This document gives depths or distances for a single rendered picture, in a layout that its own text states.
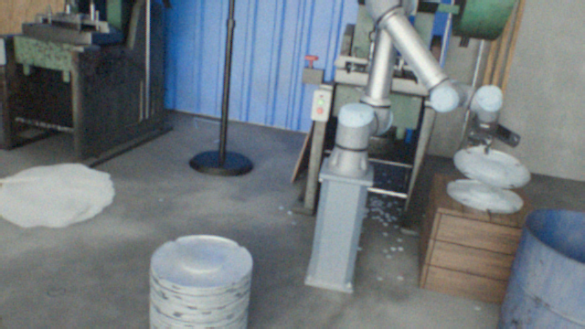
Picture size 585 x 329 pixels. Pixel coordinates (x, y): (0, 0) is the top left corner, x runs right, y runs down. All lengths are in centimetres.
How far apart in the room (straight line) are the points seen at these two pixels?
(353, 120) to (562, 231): 77
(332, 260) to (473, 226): 53
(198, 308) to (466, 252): 103
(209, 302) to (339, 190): 62
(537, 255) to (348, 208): 63
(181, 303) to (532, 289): 96
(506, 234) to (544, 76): 201
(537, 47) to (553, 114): 49
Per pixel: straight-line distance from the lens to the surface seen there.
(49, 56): 295
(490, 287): 201
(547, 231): 176
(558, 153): 390
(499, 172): 204
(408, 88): 234
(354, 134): 166
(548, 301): 148
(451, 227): 188
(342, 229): 176
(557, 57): 375
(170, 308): 141
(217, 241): 156
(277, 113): 380
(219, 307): 140
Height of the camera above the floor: 103
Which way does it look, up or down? 20 degrees down
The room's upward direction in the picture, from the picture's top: 7 degrees clockwise
